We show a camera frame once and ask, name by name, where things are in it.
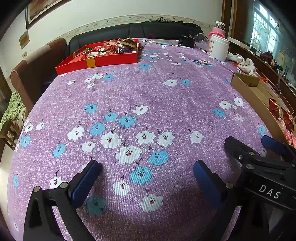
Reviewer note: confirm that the glass window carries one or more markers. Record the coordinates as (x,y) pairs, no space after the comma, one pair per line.
(261,25)

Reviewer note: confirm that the cardboard tray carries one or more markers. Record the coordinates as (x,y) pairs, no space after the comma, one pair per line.
(254,92)

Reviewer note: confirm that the small black pouch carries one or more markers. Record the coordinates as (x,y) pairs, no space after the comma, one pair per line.
(187,41)

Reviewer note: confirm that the red gift box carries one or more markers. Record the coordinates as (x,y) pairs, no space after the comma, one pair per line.
(104,61)

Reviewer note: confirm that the pile of assorted snacks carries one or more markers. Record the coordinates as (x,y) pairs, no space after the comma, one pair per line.
(111,47)

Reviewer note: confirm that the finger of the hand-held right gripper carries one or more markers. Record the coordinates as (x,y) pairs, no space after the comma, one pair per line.
(238,148)
(274,143)

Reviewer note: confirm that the wooden stool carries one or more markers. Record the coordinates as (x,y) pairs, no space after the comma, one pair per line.
(8,136)

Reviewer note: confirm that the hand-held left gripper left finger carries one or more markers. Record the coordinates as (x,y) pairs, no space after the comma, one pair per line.
(85,183)

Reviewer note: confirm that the brown upholstered chair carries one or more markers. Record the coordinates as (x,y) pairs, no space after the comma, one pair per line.
(30,76)
(57,51)

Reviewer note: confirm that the pink insulated bottle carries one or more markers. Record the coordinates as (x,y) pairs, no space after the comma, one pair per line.
(218,30)

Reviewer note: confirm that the black sofa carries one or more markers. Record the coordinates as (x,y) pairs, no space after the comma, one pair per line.
(115,34)

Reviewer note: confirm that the green patterned cloth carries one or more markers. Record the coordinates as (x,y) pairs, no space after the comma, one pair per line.
(11,109)

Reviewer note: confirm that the pale printed face mask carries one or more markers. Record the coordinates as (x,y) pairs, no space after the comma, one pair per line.
(233,56)

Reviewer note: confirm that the white plastic jar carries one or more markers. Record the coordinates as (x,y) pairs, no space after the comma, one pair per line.
(218,48)

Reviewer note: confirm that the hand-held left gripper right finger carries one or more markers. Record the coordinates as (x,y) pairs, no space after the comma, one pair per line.
(205,180)

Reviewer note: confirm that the purple floral tablecloth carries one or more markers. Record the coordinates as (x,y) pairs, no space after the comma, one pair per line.
(150,97)

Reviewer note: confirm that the red printed plastic bag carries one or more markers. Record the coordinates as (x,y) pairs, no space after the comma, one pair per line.
(261,78)

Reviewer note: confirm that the red and black device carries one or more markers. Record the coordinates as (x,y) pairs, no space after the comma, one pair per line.
(267,56)

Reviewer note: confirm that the white wrapped candy stick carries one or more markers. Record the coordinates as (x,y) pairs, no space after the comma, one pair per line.
(203,61)

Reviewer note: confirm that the brown wooden cabinet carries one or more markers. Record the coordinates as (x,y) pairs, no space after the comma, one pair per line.
(272,74)

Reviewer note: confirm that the black backpack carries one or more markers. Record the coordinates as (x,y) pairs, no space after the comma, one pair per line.
(189,26)

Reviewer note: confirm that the wooden door frame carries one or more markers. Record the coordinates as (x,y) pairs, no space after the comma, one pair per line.
(229,16)

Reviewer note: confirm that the small wall plaque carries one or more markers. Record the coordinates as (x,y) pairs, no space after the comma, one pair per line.
(24,39)

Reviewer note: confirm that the white cotton gloves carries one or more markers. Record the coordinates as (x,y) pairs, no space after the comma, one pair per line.
(247,64)

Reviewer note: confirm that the framed wall picture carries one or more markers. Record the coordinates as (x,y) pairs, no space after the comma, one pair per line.
(41,9)

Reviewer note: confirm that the clear glass bowl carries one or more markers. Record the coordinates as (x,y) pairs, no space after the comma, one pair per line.
(201,37)

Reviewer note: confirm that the flat printed booklet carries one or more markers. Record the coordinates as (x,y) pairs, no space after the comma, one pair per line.
(165,42)

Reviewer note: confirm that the wall socket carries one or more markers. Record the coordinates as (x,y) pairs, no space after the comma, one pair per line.
(24,55)

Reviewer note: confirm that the shiny red snack packet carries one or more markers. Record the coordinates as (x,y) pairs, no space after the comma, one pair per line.
(288,120)

